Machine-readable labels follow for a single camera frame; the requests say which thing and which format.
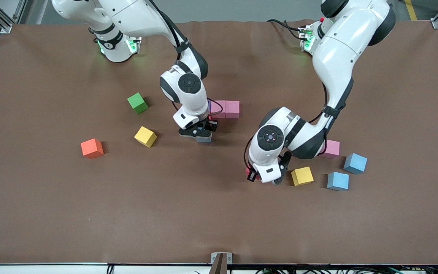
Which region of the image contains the black arm base cable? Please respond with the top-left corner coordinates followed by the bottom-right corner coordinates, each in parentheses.
top-left (267, 18), bottom-right (304, 40)

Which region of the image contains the table cover mat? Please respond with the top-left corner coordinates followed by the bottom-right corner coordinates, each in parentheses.
top-left (0, 20), bottom-right (438, 266)

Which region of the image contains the light pink foam block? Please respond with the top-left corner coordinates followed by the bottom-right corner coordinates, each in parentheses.
top-left (320, 140), bottom-right (340, 159)
top-left (225, 100), bottom-right (240, 119)
top-left (211, 100), bottom-right (226, 119)

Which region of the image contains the green foam block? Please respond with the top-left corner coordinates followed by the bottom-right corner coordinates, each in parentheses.
top-left (127, 92), bottom-right (149, 115)

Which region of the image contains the orange foam block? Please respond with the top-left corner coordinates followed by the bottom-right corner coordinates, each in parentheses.
top-left (81, 138), bottom-right (105, 159)

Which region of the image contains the yellow foam block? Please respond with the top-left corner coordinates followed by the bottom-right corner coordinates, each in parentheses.
top-left (290, 166), bottom-right (314, 187)
top-left (134, 126), bottom-right (158, 148)

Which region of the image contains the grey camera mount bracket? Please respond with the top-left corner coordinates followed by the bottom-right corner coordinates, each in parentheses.
top-left (211, 252), bottom-right (233, 274)

